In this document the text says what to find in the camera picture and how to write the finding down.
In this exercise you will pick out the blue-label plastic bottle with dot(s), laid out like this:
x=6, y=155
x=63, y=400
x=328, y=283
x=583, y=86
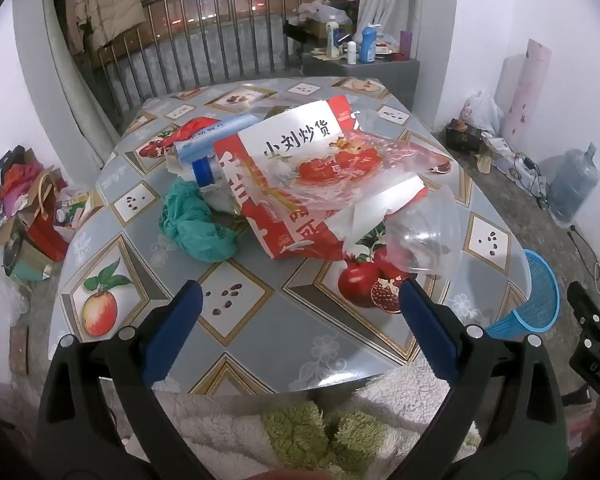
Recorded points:
x=202, y=170

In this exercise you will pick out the green plastic bag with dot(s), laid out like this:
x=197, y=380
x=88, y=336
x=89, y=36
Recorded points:
x=195, y=225

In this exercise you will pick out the clear plastic container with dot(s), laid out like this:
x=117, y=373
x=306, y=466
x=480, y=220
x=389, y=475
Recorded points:
x=425, y=230

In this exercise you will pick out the light blue bag roll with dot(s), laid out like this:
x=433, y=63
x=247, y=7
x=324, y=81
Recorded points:
x=215, y=135

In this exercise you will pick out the grey cabinet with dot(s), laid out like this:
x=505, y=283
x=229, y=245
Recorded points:
x=360, y=72

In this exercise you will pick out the beige padded jacket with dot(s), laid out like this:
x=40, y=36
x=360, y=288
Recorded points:
x=105, y=0

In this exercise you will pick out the blue bottle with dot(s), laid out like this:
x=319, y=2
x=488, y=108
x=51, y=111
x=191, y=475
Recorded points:
x=368, y=45

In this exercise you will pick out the red and white paper bag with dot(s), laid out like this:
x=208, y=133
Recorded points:
x=290, y=135

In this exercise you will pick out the red plastic bag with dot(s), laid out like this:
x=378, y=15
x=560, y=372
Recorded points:
x=190, y=130

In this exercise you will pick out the blue plastic wastebasket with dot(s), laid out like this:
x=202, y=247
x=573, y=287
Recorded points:
x=540, y=290

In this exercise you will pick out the white bottle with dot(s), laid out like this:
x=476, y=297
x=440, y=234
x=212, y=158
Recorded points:
x=333, y=37

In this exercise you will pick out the red gift bag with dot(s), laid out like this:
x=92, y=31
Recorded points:
x=47, y=235

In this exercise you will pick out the purple cup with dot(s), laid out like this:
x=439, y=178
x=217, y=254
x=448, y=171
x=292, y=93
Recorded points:
x=405, y=42

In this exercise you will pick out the fruit-print tablecloth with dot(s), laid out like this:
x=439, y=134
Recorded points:
x=290, y=330

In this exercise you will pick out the pile of colourful clothes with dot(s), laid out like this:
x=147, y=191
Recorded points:
x=15, y=180

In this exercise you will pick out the large water jug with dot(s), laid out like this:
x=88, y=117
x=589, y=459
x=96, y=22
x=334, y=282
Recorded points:
x=572, y=185

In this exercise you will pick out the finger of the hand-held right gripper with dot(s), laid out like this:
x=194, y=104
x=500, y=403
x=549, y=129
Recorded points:
x=582, y=305

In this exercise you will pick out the pile of laundry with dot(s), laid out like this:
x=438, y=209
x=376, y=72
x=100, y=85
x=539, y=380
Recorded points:
x=330, y=2

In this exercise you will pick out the pink rolled mat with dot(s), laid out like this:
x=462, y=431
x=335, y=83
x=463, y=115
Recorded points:
x=527, y=85

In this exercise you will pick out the clear flower-print plastic wrapper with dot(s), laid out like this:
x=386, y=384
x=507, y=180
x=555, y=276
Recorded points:
x=340, y=165

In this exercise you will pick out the white plastic bag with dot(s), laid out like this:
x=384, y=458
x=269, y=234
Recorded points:
x=482, y=112

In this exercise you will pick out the dark cardboard box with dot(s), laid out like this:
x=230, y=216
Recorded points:
x=462, y=137

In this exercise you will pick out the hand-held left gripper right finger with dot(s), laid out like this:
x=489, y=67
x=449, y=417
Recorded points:
x=425, y=332

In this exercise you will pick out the teal and gold box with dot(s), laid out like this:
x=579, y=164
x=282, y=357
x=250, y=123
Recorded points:
x=25, y=265

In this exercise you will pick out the white green fluffy blanket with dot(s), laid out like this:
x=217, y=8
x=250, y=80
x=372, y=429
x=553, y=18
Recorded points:
x=220, y=425

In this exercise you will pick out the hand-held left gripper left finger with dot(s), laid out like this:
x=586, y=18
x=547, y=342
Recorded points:
x=175, y=332

